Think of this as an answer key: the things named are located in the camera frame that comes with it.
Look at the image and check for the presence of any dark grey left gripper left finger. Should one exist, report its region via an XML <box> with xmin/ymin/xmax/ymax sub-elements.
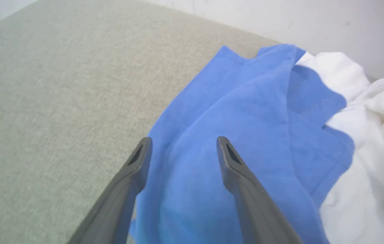
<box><xmin>67</xmin><ymin>137</ymin><xmax>153</xmax><ymax>244</ymax></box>

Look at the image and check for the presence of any blue garment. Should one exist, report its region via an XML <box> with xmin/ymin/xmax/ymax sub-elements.
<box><xmin>129</xmin><ymin>44</ymin><xmax>355</xmax><ymax>244</ymax></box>

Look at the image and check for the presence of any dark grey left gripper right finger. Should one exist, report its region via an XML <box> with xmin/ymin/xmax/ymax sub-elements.
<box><xmin>216</xmin><ymin>136</ymin><xmax>303</xmax><ymax>244</ymax></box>

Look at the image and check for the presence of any grey fabric sofa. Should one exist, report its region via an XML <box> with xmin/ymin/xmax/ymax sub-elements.
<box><xmin>0</xmin><ymin>0</ymin><xmax>282</xmax><ymax>244</ymax></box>

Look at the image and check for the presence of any white pillow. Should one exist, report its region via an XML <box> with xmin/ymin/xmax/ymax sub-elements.
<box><xmin>295</xmin><ymin>52</ymin><xmax>384</xmax><ymax>244</ymax></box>

